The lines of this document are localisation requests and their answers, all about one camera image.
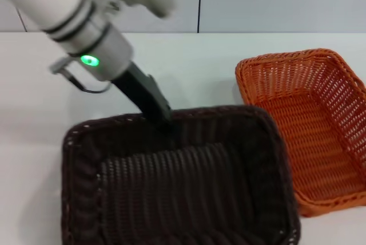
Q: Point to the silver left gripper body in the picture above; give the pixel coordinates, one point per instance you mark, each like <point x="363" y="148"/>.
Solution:
<point x="111" y="53"/>

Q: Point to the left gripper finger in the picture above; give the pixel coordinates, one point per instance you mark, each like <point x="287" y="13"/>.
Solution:
<point x="137" y="93"/>
<point x="155" y="93"/>

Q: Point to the dark brown woven basket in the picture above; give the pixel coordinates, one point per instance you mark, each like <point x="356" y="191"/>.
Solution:
<point x="177" y="187"/>

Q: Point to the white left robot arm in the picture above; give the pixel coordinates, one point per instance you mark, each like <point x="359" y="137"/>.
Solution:
<point x="48" y="1"/>

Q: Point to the orange woven basket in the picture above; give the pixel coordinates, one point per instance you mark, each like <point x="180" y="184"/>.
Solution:
<point x="311" y="130"/>

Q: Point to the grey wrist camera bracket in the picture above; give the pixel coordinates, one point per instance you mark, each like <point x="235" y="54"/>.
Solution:
<point x="60" y="65"/>

